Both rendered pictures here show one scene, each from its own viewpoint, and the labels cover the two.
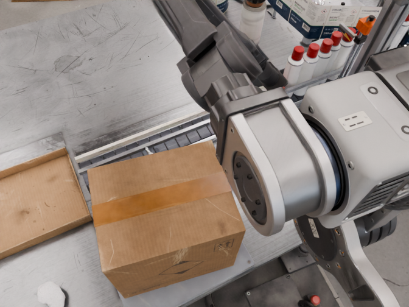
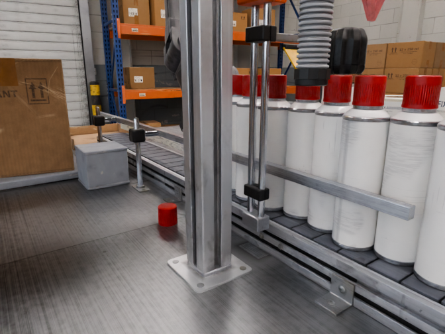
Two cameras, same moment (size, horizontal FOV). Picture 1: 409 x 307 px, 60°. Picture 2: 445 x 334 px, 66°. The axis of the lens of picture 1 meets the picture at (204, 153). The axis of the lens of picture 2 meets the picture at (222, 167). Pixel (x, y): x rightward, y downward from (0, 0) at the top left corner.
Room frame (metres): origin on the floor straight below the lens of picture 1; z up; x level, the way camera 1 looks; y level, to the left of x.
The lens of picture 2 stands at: (0.79, -0.88, 1.09)
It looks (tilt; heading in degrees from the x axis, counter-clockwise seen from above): 15 degrees down; 84
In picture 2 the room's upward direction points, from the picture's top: straight up
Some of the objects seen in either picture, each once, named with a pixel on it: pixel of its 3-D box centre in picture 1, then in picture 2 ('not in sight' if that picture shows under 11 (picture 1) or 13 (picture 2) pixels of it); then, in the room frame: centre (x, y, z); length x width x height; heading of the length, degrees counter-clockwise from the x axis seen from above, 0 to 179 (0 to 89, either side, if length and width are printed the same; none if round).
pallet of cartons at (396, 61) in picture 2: not in sight; (383, 107); (3.10, 3.01, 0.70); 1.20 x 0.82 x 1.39; 120
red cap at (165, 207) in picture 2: not in sight; (167, 213); (0.74, -0.31, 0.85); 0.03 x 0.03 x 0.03
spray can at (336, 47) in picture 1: (327, 58); (304, 148); (0.95, -0.41, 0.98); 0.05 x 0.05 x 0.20
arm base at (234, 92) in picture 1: (239, 111); not in sight; (0.31, -0.04, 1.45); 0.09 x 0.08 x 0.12; 114
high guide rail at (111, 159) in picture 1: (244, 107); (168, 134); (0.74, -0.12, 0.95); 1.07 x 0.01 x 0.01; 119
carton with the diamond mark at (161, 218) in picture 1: (167, 221); (18, 112); (0.33, 0.09, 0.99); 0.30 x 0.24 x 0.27; 109
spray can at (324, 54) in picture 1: (318, 65); (273, 143); (0.91, -0.37, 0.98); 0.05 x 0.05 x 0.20
